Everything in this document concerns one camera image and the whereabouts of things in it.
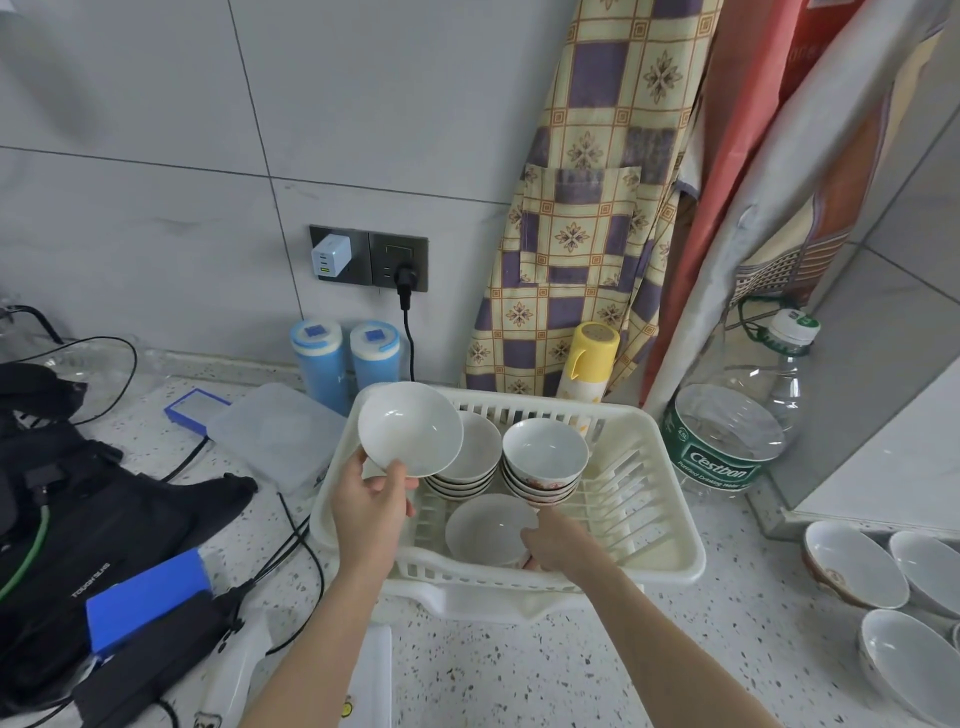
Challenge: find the large clear water bottle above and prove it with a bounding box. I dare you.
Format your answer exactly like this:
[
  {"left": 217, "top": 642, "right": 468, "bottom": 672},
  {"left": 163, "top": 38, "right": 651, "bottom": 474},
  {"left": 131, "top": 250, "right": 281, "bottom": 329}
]
[{"left": 659, "top": 307, "right": 823, "bottom": 504}]

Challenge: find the white plastic dish rack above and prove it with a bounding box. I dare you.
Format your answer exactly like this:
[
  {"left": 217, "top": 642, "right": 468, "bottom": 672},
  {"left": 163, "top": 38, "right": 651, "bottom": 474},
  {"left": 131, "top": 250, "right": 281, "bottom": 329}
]
[{"left": 309, "top": 384, "right": 708, "bottom": 595}]

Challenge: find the white drip tray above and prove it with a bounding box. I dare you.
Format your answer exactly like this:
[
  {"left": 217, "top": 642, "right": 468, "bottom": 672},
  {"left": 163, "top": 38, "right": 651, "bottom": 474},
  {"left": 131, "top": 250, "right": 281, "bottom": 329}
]
[{"left": 372, "top": 576, "right": 646, "bottom": 626}]

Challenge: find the plain white bowl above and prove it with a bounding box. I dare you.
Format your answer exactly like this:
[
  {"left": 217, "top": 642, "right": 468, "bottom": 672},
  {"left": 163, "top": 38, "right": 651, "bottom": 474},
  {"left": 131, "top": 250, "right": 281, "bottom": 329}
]
[{"left": 357, "top": 381, "right": 465, "bottom": 480}]

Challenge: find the person's left forearm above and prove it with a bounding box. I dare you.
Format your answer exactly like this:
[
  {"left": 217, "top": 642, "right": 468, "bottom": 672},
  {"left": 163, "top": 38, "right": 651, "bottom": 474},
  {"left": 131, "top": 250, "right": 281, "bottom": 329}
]
[{"left": 238, "top": 558, "right": 395, "bottom": 728}]

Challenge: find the stack of red-patterned bowls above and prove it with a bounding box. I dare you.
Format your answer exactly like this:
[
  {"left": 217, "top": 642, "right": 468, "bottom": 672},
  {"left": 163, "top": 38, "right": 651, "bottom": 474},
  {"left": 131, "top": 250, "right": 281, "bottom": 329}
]
[{"left": 501, "top": 417, "right": 591, "bottom": 508}]

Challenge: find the grey wall socket panel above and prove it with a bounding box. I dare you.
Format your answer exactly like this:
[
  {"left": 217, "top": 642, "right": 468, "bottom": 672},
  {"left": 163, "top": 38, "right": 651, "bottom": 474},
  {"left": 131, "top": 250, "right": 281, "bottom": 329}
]
[
  {"left": 309, "top": 224, "right": 371, "bottom": 287},
  {"left": 368, "top": 231, "right": 430, "bottom": 294}
]

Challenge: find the stack of white bowls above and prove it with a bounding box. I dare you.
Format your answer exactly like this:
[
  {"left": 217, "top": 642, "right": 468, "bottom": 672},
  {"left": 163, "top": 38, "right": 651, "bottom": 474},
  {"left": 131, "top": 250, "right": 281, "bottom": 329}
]
[{"left": 423, "top": 410, "right": 504, "bottom": 503}]

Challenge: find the clear plastic container lid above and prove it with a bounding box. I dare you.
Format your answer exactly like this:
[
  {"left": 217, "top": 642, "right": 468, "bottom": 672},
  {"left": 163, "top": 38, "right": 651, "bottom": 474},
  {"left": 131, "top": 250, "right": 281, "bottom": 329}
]
[{"left": 205, "top": 381, "right": 349, "bottom": 498}]

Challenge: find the black plug with cable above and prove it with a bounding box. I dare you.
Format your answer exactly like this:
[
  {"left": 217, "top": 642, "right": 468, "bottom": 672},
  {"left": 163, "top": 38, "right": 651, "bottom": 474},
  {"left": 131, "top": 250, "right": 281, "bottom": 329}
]
[{"left": 393, "top": 261, "right": 420, "bottom": 384}]

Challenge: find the white plastic board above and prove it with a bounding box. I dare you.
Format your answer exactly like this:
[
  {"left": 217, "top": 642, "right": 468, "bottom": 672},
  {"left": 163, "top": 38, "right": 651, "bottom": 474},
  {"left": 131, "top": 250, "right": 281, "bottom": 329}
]
[{"left": 328, "top": 625, "right": 394, "bottom": 728}]

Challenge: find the person's left hand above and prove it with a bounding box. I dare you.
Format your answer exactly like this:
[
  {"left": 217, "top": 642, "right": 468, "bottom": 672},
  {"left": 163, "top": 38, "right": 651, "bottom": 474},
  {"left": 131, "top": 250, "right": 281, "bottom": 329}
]
[{"left": 330, "top": 447, "right": 420, "bottom": 580}]

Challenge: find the grey white hanging apron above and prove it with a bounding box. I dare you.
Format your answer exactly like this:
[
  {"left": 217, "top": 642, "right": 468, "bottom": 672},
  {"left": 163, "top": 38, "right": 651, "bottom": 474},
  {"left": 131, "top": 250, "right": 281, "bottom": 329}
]
[{"left": 643, "top": 0, "right": 955, "bottom": 421}]

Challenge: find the yellow purple checked apron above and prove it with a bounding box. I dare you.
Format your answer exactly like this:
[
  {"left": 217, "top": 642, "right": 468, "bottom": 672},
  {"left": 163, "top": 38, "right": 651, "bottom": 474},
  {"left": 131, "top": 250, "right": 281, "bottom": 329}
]
[{"left": 459, "top": 0, "right": 726, "bottom": 400}]

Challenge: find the green cable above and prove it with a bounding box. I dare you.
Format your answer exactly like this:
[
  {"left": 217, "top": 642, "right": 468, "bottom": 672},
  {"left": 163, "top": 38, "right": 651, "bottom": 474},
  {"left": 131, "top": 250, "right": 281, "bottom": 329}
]
[{"left": 0, "top": 505, "right": 51, "bottom": 603}]

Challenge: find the blue box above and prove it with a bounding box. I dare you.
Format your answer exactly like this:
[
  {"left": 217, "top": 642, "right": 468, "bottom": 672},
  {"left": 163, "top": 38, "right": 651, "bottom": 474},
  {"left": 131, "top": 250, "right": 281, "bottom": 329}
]
[{"left": 84, "top": 548, "right": 216, "bottom": 660}]

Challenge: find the blue framed white filter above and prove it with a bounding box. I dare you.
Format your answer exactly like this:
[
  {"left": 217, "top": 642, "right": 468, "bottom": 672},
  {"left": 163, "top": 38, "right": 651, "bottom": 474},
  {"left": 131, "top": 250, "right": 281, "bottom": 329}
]
[{"left": 163, "top": 387, "right": 233, "bottom": 437}]

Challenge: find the person's right forearm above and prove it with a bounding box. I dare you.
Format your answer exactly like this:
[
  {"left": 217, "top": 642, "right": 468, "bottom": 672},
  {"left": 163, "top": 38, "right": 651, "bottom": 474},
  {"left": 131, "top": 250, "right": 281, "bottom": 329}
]
[{"left": 570, "top": 553, "right": 783, "bottom": 728}]

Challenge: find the white charger block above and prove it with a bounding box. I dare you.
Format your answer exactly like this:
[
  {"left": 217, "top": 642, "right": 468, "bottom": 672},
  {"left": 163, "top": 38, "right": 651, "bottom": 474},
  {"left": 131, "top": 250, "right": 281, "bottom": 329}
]
[{"left": 310, "top": 233, "right": 354, "bottom": 283}]

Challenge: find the white bowl with brown rim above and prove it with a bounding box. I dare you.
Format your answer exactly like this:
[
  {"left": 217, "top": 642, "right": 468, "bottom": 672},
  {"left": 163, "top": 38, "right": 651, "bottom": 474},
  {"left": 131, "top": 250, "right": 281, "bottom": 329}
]
[
  {"left": 858, "top": 608, "right": 960, "bottom": 728},
  {"left": 800, "top": 519, "right": 912, "bottom": 611},
  {"left": 888, "top": 530, "right": 960, "bottom": 621}
]

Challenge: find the thin black looped cable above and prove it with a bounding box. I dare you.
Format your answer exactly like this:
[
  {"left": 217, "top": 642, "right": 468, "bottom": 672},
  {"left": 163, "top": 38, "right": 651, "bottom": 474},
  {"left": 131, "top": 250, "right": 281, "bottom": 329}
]
[{"left": 0, "top": 303, "right": 140, "bottom": 430}]

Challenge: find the white handheld device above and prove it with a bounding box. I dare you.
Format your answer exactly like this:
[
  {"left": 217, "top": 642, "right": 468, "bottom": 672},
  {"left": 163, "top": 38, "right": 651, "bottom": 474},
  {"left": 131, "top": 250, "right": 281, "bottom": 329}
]
[{"left": 192, "top": 606, "right": 276, "bottom": 728}]

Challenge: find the red hanging cloth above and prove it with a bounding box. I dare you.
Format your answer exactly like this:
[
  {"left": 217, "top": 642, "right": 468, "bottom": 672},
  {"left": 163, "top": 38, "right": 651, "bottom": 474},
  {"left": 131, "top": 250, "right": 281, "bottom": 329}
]
[{"left": 637, "top": 0, "right": 867, "bottom": 410}]

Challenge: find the blue canister with white lid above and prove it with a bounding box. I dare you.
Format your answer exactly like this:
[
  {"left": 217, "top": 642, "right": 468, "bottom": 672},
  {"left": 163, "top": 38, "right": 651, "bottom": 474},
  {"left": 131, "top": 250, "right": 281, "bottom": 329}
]
[
  {"left": 290, "top": 317, "right": 351, "bottom": 418},
  {"left": 348, "top": 320, "right": 402, "bottom": 393}
]

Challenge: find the person's right hand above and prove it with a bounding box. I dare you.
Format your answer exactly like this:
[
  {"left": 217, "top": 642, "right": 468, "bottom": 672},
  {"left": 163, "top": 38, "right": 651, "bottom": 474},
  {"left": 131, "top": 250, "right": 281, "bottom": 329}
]
[{"left": 519, "top": 508, "right": 613, "bottom": 585}]

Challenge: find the black fabric vest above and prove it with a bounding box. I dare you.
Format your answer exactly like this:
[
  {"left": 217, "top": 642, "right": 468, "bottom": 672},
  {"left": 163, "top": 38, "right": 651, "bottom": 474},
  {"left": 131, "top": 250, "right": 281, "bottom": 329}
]
[{"left": 0, "top": 363, "right": 261, "bottom": 708}]

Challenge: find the white bowl with red print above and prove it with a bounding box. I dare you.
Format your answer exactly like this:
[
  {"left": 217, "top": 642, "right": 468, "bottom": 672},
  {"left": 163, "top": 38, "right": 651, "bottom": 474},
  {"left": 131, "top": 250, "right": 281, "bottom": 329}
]
[{"left": 444, "top": 492, "right": 543, "bottom": 570}]

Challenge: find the yellow thermos cup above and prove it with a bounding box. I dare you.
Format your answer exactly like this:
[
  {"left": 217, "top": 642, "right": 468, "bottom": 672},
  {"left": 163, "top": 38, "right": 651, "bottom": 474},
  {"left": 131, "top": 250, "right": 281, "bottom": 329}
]
[{"left": 554, "top": 321, "right": 622, "bottom": 407}]

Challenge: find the black power adapter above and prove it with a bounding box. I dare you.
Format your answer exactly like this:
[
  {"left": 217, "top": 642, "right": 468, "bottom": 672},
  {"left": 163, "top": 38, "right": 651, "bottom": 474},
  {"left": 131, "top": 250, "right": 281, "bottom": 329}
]
[{"left": 72, "top": 591, "right": 228, "bottom": 728}]

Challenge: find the clear plastic bag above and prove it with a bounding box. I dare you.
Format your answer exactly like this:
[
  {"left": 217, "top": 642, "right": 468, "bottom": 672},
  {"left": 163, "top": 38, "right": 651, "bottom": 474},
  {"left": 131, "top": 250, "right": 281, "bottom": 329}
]
[{"left": 0, "top": 298, "right": 165, "bottom": 425}]

